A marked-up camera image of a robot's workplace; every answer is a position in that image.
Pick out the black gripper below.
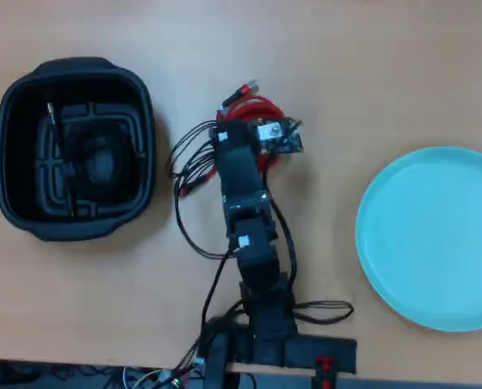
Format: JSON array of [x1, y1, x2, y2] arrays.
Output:
[[215, 120, 269, 207]]

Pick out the red braided charging cable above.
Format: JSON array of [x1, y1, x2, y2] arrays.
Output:
[[217, 78, 292, 180]]

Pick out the black braided charging cable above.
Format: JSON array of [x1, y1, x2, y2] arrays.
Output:
[[45, 101, 122, 216]]

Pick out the black square plastic bowl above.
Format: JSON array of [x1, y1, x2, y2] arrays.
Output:
[[0, 56, 157, 243]]

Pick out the light blue plate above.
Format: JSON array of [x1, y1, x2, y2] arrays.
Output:
[[355, 146, 482, 334]]

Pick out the black and red table clamp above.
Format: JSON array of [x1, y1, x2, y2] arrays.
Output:
[[312, 356, 339, 389]]

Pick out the black robot motor wire bundle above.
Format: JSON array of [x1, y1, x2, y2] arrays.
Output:
[[167, 118, 234, 260]]

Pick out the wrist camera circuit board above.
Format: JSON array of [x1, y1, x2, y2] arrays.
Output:
[[255, 116, 305, 156]]

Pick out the black camera cable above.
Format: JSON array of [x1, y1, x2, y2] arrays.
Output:
[[263, 169, 299, 287]]

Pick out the black looped base cable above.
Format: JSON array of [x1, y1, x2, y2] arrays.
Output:
[[292, 299, 356, 326]]

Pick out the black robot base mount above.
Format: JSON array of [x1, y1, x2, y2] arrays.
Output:
[[203, 315, 359, 376]]

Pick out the coloured wires below table edge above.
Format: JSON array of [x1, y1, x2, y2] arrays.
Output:
[[121, 344, 209, 389]]

